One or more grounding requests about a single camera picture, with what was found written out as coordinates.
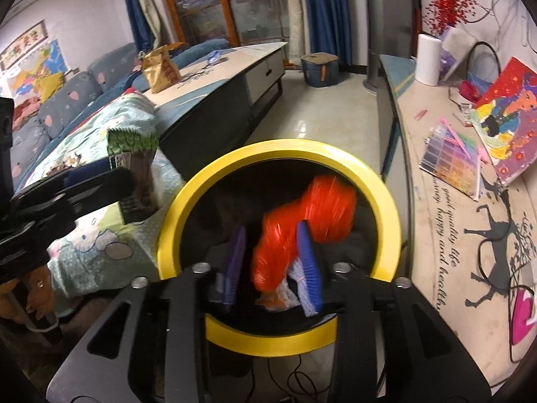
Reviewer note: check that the yellow pillow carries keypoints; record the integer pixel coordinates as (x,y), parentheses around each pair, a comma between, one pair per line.
(52,86)

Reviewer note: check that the framed calligraphy picture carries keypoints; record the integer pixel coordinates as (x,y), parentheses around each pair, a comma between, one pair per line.
(25,44)

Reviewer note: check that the blue heart pattern sofa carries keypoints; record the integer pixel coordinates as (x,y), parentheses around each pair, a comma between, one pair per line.
(79,88)

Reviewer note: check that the yellow rimmed waste bin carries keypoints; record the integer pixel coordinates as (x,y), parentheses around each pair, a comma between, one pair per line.
(176,226)

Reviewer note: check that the person's left hand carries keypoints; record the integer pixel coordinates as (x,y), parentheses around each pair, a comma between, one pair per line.
(37,291)

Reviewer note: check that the long tv cabinet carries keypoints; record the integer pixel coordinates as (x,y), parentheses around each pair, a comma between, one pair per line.
(440,281)

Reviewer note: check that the blue curtain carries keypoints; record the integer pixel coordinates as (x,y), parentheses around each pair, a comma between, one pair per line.
(327,12)
(134,8)

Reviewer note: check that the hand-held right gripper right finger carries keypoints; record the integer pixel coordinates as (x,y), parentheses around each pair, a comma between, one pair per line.
(308,268)

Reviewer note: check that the small red flower ornament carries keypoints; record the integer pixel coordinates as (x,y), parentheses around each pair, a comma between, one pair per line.
(470,91)

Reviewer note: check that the pile of clothes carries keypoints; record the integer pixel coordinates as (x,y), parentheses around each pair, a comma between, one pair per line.
(25,113)

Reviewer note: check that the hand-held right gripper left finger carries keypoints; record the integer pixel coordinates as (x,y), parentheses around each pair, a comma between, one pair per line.
(235,260)

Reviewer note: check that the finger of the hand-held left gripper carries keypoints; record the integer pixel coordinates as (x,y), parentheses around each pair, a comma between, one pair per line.
(84,173)
(109,184)

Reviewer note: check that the grey coffee table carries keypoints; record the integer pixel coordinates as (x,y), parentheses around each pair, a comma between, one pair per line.
(218,100)

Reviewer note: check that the grey tower air conditioner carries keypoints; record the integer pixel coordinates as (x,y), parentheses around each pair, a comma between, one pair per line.
(390,29)

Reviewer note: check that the small purple canvas painting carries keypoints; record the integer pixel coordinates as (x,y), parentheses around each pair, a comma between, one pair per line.
(455,54)

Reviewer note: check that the cartoon cat printed blanket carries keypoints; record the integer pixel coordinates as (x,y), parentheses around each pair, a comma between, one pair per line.
(105,243)

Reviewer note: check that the white ribbed vase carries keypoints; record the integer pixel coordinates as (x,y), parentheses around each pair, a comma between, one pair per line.
(428,61)

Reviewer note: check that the orange net bag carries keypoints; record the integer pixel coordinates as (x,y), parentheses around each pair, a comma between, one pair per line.
(319,205)

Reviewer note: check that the clear bead organiser box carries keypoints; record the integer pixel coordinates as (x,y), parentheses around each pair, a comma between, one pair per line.
(451,163)

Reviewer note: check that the pink plastic tool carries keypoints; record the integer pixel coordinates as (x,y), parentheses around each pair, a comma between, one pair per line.
(461,140)

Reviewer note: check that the colourful portrait painting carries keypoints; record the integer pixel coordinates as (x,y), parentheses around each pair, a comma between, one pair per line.
(512,126)

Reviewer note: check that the blue storage stool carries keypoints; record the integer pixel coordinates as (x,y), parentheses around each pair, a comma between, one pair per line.
(321,71)

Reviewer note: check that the pink white plastic object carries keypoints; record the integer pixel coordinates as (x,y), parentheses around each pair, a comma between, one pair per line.
(524,317)

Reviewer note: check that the brown paper bag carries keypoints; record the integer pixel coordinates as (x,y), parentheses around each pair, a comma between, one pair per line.
(161,71)

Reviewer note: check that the wooden sliding glass door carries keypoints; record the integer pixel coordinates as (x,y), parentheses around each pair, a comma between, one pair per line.
(235,8)

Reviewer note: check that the green snack packet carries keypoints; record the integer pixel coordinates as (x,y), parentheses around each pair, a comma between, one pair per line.
(132,155)

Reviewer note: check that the blue white snack wrapper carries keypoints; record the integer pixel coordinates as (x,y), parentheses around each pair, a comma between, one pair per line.
(214,56)

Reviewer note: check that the country map poster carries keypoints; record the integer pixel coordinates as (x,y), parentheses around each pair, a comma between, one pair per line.
(46,61)

